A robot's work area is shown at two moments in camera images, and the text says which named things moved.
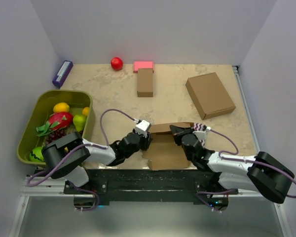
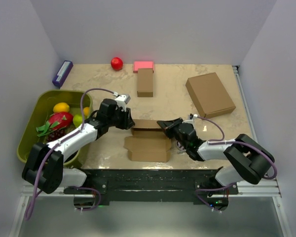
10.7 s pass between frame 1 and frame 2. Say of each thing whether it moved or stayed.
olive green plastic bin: stayed
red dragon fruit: stayed
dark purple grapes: stayed
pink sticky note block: stayed
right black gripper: moved
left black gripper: moved
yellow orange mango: stayed
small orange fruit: stayed
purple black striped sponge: moved
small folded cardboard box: stayed
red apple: stayed
